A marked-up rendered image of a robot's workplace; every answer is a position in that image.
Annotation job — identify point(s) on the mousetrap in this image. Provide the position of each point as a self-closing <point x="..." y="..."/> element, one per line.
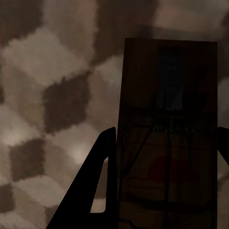
<point x="167" y="136"/>

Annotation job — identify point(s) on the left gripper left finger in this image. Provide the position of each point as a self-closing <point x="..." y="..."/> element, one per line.
<point x="74" y="210"/>

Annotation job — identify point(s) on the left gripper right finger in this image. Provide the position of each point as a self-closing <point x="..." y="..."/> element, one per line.
<point x="223" y="143"/>

